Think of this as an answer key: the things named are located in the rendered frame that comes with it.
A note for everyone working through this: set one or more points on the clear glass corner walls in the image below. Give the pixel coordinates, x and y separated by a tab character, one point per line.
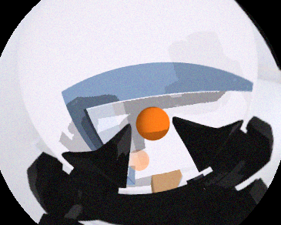
104	122

